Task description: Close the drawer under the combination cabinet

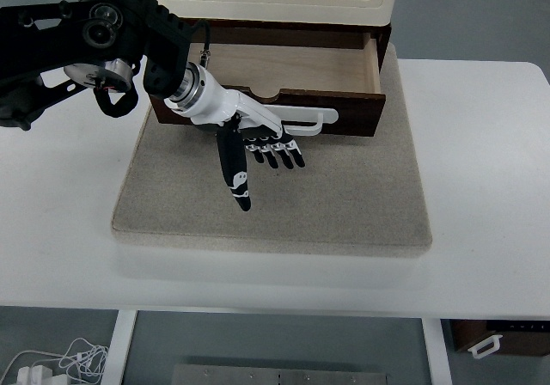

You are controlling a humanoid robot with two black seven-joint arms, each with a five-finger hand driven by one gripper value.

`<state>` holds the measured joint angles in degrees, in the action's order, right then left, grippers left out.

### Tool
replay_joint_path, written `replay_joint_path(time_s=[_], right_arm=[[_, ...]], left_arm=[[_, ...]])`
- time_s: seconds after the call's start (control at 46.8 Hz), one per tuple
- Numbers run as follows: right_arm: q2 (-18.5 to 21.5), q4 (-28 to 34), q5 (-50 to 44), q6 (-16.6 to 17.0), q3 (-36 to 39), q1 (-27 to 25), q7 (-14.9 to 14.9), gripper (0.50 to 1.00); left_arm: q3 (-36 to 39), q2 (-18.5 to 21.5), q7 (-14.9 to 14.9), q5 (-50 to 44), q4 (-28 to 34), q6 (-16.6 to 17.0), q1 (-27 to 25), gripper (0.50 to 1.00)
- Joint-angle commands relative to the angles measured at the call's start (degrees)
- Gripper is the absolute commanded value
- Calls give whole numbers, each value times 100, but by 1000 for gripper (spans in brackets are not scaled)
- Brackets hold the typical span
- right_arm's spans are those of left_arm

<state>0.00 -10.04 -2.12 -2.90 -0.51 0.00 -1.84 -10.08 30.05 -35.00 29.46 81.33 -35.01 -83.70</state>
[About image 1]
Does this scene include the brown box with white handle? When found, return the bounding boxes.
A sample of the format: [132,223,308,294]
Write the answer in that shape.
[450,319,550,359]

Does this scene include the white table leg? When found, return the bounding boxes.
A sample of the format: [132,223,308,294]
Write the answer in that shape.
[420,318,452,385]
[102,310,139,385]

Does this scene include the beige square mat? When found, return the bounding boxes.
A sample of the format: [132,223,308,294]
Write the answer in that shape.
[111,43,433,260]

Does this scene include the white drawer handle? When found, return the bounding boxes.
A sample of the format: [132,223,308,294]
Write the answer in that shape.
[264,104,339,137]

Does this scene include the cream upper cabinet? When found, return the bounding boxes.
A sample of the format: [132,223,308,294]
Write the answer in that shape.
[150,0,404,28]

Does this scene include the white charger plug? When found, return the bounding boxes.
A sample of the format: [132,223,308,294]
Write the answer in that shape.
[16,365,55,385]

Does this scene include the dark wood drawer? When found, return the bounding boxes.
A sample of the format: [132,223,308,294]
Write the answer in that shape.
[145,32,387,139]

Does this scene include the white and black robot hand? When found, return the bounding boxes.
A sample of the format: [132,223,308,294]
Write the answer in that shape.
[187,70,307,213]

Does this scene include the white cable on floor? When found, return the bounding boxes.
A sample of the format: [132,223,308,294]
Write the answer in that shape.
[0,337,111,385]

